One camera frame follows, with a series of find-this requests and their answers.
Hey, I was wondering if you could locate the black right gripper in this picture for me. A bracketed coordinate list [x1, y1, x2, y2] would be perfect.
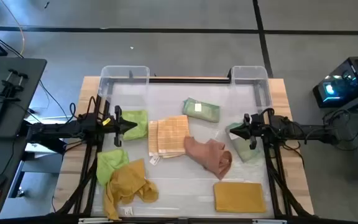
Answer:
[229, 113, 264, 151]

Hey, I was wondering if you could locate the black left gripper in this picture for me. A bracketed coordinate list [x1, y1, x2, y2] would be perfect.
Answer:
[103, 105, 139, 148]

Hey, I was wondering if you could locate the lime green towel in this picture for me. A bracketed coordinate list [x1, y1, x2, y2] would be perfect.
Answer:
[96, 148, 131, 187]
[121, 110, 149, 141]

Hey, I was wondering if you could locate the pale green towel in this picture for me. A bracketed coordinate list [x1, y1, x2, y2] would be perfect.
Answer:
[225, 122, 262, 163]

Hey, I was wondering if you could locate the pink towel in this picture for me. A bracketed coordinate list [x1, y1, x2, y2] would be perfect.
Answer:
[183, 136, 233, 180]

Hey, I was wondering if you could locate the orange checked towel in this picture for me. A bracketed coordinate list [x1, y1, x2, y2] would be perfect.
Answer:
[147, 114, 191, 166]

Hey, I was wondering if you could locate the mustard yellow towel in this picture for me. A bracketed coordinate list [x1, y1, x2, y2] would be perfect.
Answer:
[213, 181, 267, 214]
[103, 158, 160, 221]

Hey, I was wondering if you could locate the sage green towel white label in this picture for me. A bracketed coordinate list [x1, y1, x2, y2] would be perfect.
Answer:
[182, 97, 221, 123]

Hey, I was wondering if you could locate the clear plastic bin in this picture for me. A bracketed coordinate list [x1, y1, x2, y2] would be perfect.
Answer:
[98, 65, 151, 108]
[227, 65, 273, 113]

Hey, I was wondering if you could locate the white table mat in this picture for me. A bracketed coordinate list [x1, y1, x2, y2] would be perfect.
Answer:
[91, 82, 275, 218]

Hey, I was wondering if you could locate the black computer case with lights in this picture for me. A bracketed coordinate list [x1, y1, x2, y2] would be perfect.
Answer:
[312, 55, 358, 110]

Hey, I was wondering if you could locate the black clamp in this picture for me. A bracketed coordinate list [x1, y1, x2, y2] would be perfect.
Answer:
[0, 68, 29, 102]

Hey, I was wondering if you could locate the orange cable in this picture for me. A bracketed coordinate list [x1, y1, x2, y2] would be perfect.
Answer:
[0, 0, 26, 57]

